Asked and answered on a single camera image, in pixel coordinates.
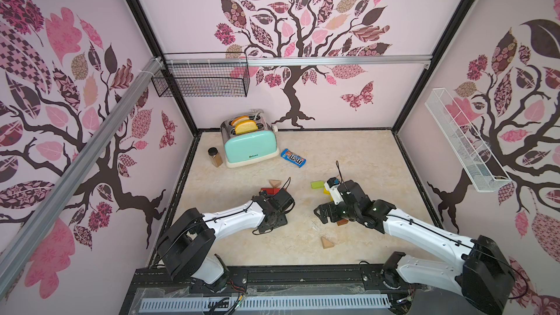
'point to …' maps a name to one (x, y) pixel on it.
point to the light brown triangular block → (326, 243)
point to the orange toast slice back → (238, 119)
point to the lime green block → (318, 184)
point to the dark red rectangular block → (269, 191)
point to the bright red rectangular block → (276, 190)
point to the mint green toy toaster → (241, 150)
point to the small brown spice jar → (215, 157)
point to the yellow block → (326, 192)
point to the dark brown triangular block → (342, 222)
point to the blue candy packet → (293, 157)
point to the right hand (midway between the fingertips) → (324, 210)
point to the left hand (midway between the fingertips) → (275, 226)
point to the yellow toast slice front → (246, 125)
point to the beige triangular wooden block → (274, 183)
